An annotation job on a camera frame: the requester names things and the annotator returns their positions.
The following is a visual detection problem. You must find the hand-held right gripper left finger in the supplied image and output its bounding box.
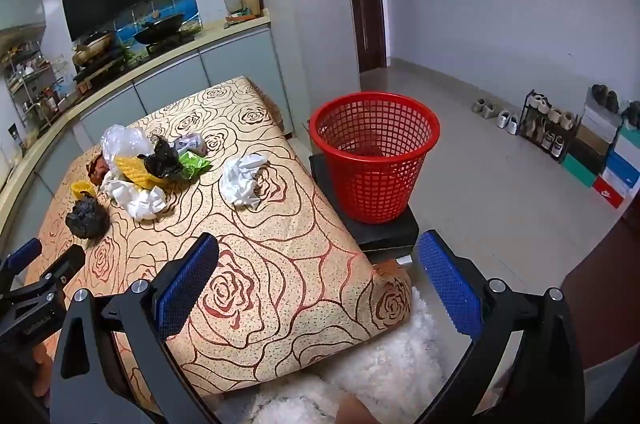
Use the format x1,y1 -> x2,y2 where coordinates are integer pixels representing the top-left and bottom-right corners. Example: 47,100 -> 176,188
49,232 -> 221,424

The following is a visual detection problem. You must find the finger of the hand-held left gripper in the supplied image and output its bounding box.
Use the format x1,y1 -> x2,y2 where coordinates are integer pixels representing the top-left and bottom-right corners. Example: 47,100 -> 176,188
0,238 -> 44,285
0,245 -> 87,307

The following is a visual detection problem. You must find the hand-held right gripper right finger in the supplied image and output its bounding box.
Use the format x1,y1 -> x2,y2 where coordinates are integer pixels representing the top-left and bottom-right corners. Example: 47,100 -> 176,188
400,229 -> 585,424

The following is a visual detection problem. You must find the yellow foam net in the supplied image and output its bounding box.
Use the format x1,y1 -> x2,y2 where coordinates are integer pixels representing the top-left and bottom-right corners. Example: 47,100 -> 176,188
114,155 -> 168,189

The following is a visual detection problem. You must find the white paper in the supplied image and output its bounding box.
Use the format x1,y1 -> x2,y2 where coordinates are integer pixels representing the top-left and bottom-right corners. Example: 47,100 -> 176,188
219,154 -> 271,209

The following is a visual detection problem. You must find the green wrapper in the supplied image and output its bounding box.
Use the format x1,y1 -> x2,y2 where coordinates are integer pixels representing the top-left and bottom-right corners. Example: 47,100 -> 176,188
177,150 -> 212,181

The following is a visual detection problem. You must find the red plastic mesh basket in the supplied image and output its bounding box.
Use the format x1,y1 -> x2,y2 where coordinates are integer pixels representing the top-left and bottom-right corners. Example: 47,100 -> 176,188
308,92 -> 442,225

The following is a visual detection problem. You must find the black plastic bag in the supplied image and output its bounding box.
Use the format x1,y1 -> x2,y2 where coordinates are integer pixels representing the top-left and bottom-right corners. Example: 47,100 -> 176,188
65,196 -> 111,239
137,135 -> 187,179

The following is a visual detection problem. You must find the clear plastic bag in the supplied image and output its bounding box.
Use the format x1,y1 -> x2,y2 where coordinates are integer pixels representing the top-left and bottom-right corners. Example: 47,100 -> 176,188
101,124 -> 151,167

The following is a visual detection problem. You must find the cartoon-printed snack packet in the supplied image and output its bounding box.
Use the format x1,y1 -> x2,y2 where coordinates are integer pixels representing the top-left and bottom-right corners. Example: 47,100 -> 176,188
170,133 -> 208,157

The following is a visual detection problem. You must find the person's left hand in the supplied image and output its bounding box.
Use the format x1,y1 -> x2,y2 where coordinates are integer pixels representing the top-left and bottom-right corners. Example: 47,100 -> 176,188
30,340 -> 54,380

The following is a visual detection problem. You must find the black stool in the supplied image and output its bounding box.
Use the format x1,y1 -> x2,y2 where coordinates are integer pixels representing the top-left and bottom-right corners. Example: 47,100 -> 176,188
308,152 -> 420,255

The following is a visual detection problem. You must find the rose-patterned tablecloth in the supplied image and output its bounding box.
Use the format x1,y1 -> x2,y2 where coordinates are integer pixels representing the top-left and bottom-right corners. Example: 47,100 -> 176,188
10,76 -> 413,405

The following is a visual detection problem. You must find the white fluffy rug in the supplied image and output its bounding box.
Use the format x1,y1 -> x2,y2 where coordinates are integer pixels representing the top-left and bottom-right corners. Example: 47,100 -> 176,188
245,289 -> 481,424

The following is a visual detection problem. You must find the brown crumpled wrapper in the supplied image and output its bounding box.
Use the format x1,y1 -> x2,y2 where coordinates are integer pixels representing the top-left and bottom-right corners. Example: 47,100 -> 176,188
87,154 -> 113,185

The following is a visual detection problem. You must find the metal kitchen shelf rack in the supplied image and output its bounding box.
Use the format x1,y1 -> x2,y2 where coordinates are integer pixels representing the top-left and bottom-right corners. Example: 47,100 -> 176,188
0,38 -> 71,129

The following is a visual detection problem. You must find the black shoe rack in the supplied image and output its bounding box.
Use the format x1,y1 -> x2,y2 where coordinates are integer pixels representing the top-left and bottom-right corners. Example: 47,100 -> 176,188
517,90 -> 583,159

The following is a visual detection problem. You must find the gas stove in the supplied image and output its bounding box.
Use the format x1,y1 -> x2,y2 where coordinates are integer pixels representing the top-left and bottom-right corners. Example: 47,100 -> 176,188
74,38 -> 201,82

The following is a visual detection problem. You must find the kitchen counter with cabinets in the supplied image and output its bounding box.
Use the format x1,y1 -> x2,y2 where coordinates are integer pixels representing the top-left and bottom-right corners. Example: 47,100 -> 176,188
0,14 -> 293,225

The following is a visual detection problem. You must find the group of pale sneakers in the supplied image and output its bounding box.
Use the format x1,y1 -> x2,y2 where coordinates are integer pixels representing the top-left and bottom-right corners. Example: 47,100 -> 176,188
520,92 -> 581,157

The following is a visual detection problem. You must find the stack of shoe boxes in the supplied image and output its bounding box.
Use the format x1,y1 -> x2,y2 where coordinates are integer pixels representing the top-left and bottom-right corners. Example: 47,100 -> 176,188
560,101 -> 640,209

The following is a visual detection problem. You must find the black wok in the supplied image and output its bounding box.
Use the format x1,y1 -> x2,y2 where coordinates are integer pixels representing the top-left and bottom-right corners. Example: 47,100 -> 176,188
131,12 -> 187,46

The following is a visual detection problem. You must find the orange kitchen tool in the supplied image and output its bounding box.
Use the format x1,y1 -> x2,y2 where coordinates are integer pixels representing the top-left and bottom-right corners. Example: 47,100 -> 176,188
224,12 -> 266,27

